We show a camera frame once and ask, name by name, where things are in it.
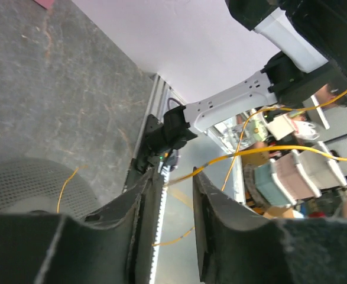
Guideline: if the aluminium slotted rail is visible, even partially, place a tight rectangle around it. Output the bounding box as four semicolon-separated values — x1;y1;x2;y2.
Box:
149;164;171;284

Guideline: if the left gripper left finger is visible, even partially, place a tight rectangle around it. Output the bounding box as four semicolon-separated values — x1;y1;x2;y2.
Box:
0;170;164;283

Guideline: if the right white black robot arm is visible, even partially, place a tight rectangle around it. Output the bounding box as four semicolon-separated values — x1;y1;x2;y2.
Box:
133;1;347;173

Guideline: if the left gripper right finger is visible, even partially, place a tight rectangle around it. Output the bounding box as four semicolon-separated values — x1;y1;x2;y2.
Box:
193;173;347;283

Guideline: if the thin yellow cable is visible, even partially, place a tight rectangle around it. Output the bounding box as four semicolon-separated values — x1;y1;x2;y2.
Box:
57;86;347;247

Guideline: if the pink plastic bin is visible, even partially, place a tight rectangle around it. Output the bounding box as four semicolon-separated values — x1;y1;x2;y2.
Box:
34;0;54;10

